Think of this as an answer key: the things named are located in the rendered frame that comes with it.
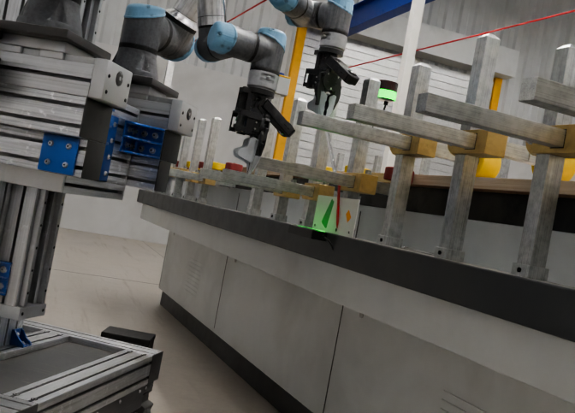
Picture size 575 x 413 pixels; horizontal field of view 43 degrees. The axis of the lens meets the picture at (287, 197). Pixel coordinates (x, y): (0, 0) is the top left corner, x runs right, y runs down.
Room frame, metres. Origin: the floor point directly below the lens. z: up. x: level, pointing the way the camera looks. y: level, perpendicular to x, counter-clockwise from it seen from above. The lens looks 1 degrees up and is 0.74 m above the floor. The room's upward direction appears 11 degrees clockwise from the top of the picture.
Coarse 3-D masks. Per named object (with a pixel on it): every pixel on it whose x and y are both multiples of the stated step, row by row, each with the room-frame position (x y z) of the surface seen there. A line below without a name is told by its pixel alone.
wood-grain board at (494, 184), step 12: (384, 180) 2.16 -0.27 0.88; (420, 180) 1.98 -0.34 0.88; (432, 180) 1.92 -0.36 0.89; (444, 180) 1.87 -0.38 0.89; (480, 180) 1.74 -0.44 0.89; (492, 180) 1.69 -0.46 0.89; (504, 180) 1.66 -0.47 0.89; (516, 180) 1.62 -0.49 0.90; (528, 180) 1.58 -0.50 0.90; (504, 192) 1.71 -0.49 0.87; (516, 192) 1.65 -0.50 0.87; (528, 192) 1.59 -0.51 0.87; (564, 192) 1.48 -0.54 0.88
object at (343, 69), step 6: (330, 60) 2.04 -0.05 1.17; (336, 60) 2.04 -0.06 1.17; (330, 66) 2.04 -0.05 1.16; (336, 66) 2.02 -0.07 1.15; (342, 66) 2.02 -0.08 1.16; (336, 72) 2.02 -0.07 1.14; (342, 72) 2.00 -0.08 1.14; (348, 72) 1.99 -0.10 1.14; (342, 78) 2.00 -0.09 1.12; (348, 78) 1.99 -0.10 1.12; (354, 78) 1.99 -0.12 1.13; (348, 84) 2.01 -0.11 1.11; (354, 84) 2.01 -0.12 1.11
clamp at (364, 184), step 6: (348, 174) 1.98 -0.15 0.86; (354, 174) 1.95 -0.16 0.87; (360, 174) 1.92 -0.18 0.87; (366, 174) 1.92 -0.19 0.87; (354, 180) 1.94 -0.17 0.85; (360, 180) 1.91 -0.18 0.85; (366, 180) 1.92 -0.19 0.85; (372, 180) 1.93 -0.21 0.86; (342, 186) 2.00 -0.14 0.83; (354, 186) 1.94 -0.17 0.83; (360, 186) 1.91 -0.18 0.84; (366, 186) 1.92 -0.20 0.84; (372, 186) 1.93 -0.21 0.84; (360, 192) 1.94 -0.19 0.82; (366, 192) 1.92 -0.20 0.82; (372, 192) 1.93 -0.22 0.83
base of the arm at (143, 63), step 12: (120, 48) 2.18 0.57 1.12; (132, 48) 2.16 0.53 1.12; (144, 48) 2.16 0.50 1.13; (120, 60) 2.15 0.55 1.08; (132, 60) 2.15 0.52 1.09; (144, 60) 2.17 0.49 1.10; (156, 60) 2.21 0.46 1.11; (132, 72) 2.14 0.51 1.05; (144, 72) 2.15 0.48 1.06; (156, 72) 2.20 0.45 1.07
